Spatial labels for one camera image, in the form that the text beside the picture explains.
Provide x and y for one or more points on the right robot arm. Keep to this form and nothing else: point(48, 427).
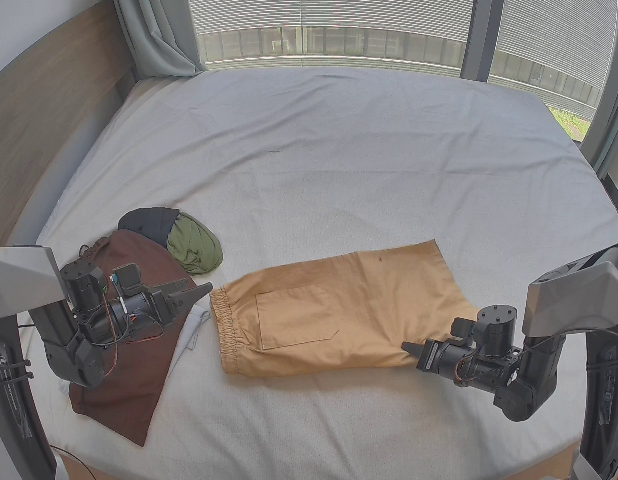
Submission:
point(564, 293)

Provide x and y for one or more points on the brown garment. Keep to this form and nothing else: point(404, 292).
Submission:
point(133, 378)

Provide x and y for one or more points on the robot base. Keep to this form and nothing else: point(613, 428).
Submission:
point(581, 470)

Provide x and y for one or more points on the white garment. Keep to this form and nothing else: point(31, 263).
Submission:
point(196, 325)

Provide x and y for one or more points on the grey-green curtain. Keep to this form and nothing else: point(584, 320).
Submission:
point(153, 33)
point(611, 68)

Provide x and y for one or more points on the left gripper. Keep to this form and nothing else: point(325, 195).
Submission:
point(151, 308)

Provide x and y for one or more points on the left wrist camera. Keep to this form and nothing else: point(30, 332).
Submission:
point(127, 279)

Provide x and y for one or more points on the black garment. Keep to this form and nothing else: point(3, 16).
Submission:
point(143, 225)

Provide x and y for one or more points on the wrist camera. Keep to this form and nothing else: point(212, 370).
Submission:
point(127, 279)
point(462, 329)

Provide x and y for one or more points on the green garment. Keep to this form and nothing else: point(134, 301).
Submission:
point(196, 248)

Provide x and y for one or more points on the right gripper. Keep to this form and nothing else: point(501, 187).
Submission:
point(439, 358)

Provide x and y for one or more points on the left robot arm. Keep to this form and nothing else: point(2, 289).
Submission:
point(18, 283)

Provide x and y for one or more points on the tan shorts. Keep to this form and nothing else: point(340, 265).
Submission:
point(339, 318)

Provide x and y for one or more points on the window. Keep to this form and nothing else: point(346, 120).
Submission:
point(389, 13)

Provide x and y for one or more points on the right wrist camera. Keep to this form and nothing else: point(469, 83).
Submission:
point(462, 329)

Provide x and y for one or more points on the bed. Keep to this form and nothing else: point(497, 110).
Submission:
point(339, 168)

